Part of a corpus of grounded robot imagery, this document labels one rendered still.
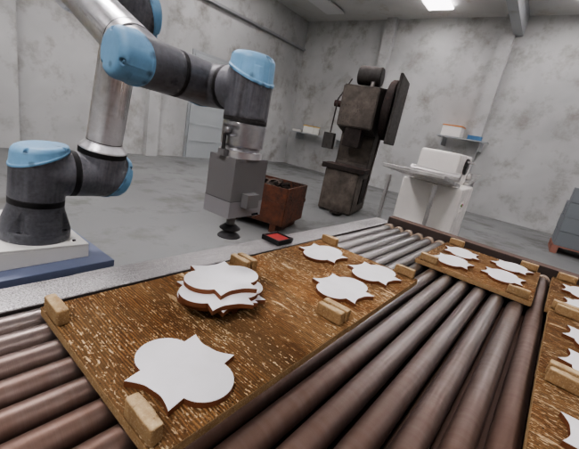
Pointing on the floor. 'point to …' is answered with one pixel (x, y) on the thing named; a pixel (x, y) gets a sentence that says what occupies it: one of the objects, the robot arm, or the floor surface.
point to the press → (361, 137)
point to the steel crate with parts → (281, 203)
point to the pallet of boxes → (573, 225)
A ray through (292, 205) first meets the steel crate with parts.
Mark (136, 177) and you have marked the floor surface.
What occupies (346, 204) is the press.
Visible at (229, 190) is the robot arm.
